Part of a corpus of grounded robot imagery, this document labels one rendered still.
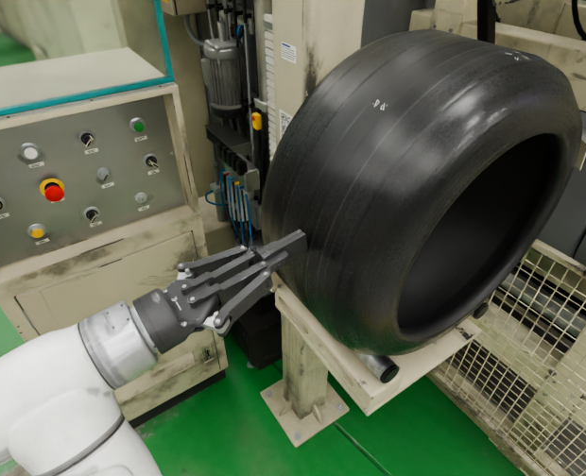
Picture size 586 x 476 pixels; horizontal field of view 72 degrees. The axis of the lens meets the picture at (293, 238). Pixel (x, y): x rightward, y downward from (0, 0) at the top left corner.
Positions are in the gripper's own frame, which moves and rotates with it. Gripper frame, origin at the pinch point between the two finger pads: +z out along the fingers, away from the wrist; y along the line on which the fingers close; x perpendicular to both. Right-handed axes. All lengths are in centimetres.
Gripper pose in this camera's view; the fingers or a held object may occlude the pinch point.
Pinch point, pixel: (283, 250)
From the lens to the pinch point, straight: 56.1
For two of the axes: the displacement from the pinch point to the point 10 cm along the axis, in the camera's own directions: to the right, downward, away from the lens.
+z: 8.2, -4.6, 3.4
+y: -5.6, -5.3, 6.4
